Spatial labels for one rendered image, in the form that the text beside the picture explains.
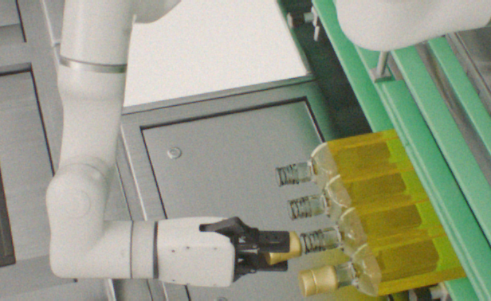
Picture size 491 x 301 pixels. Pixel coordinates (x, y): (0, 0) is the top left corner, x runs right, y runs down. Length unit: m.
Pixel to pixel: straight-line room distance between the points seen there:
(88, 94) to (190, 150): 0.38
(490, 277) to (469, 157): 0.15
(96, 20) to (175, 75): 0.48
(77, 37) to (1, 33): 0.62
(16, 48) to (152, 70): 0.25
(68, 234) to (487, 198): 0.52
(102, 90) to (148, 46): 0.51
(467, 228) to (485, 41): 0.27
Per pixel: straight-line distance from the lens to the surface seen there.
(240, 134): 1.64
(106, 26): 1.26
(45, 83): 1.76
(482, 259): 1.32
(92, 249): 1.32
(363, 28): 1.07
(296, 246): 1.35
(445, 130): 1.34
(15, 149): 1.70
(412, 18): 1.06
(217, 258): 1.32
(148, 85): 1.71
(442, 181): 1.38
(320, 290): 1.33
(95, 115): 1.36
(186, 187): 1.57
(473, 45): 1.43
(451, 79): 1.41
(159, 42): 1.78
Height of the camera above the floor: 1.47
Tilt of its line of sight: 12 degrees down
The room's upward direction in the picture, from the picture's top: 101 degrees counter-clockwise
